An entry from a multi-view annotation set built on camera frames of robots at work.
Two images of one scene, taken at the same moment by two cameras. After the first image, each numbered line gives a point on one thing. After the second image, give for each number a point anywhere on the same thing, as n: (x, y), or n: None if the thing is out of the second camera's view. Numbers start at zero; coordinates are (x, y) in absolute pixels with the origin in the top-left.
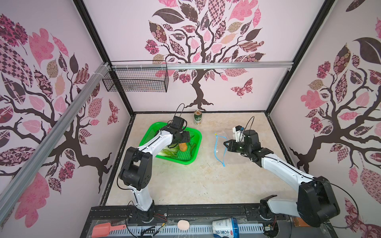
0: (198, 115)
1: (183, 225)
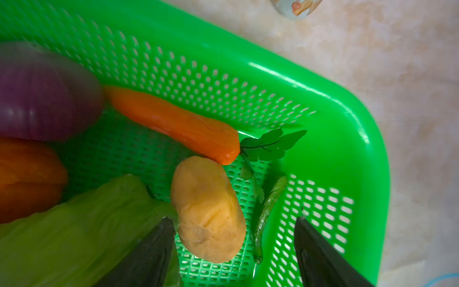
0: (296, 9)
1: None
